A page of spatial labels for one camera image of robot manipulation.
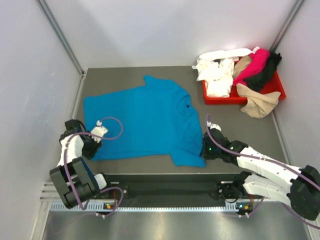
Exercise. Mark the pink t shirt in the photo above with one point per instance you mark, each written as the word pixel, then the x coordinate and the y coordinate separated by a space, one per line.
pixel 250 65

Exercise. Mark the black t shirt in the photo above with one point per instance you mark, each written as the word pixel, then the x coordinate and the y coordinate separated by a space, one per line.
pixel 258 81

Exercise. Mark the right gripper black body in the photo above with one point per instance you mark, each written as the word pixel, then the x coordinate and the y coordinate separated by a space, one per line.
pixel 209 152

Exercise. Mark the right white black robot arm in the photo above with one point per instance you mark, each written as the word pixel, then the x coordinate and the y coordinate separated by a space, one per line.
pixel 295 187

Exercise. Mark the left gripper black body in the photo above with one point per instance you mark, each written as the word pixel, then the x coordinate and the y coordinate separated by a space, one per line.
pixel 90 147

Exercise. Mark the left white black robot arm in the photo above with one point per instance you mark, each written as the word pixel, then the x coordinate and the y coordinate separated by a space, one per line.
pixel 72 178

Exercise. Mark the beige t shirt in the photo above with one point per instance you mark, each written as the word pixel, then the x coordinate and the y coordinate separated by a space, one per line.
pixel 259 104

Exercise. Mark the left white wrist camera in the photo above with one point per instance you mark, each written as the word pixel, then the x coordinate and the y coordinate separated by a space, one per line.
pixel 98 131

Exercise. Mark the white t shirt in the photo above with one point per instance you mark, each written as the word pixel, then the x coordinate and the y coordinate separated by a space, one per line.
pixel 216 70

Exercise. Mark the red plastic bin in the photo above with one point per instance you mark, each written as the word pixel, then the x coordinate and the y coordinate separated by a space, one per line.
pixel 234 99

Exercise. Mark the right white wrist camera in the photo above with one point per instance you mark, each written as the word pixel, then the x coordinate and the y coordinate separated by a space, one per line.
pixel 213 126

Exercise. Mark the blue t shirt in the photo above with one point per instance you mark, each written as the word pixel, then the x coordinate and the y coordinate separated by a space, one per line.
pixel 154 119

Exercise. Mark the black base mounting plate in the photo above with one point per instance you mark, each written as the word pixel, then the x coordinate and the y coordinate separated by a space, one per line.
pixel 176 190

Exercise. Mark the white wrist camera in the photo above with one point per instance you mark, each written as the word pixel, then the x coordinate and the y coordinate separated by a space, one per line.
pixel 213 126
pixel 98 131

